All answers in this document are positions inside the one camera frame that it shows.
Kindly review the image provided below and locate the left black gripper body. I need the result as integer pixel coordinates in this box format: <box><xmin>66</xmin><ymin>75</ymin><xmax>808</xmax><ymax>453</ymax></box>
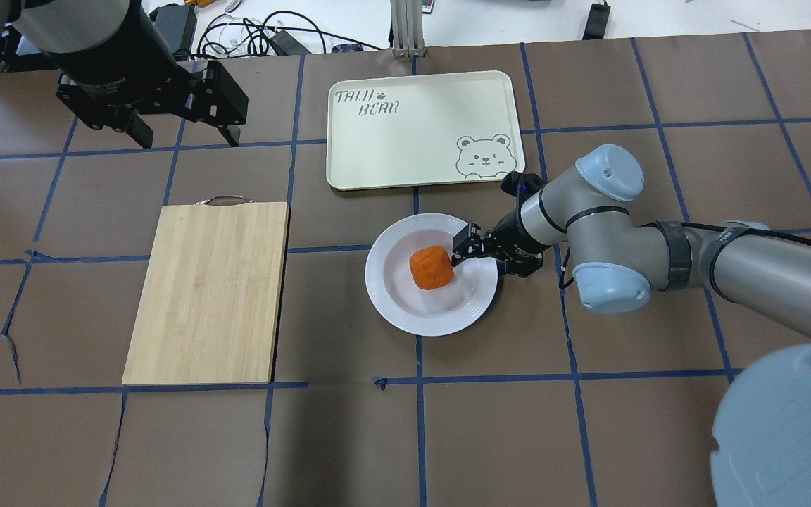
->
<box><xmin>55</xmin><ymin>28</ymin><xmax>249</xmax><ymax>134</ymax></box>

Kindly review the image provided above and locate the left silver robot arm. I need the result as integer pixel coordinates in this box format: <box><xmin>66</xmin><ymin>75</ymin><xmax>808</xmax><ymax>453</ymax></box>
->
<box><xmin>0</xmin><ymin>1</ymin><xmax>415</xmax><ymax>270</ymax></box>

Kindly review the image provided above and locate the black power adapter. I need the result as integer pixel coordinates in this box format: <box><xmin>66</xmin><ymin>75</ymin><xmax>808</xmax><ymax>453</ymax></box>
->
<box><xmin>149</xmin><ymin>4</ymin><xmax>196</xmax><ymax>61</ymax></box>

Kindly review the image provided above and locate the cream bear tray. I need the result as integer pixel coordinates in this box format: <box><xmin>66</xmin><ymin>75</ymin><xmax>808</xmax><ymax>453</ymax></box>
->
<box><xmin>326</xmin><ymin>70</ymin><xmax>527</xmax><ymax>192</ymax></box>

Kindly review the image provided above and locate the orange fruit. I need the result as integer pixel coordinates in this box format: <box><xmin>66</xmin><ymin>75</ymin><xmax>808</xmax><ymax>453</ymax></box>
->
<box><xmin>409</xmin><ymin>245</ymin><xmax>455</xmax><ymax>291</ymax></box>

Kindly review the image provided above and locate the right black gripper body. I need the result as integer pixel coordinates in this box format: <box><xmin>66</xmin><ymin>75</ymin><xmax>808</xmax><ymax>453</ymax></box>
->
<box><xmin>469</xmin><ymin>211</ymin><xmax>545</xmax><ymax>277</ymax></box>

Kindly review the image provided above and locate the aluminium frame post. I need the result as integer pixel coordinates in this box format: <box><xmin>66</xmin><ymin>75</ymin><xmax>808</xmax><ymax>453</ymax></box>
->
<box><xmin>390</xmin><ymin>0</ymin><xmax>426</xmax><ymax>58</ymax></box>

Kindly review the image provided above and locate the white ribbed plate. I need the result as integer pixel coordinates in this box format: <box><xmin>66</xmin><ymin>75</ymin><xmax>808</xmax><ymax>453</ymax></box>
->
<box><xmin>365</xmin><ymin>214</ymin><xmax>499</xmax><ymax>337</ymax></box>

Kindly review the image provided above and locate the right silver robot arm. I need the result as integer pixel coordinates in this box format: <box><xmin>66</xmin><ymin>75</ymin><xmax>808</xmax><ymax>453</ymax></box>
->
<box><xmin>453</xmin><ymin>136</ymin><xmax>811</xmax><ymax>506</ymax></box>

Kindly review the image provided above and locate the bamboo cutting board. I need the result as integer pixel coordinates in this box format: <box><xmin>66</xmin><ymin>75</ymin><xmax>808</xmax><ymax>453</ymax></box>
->
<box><xmin>122</xmin><ymin>201</ymin><xmax>290</xmax><ymax>386</ymax></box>

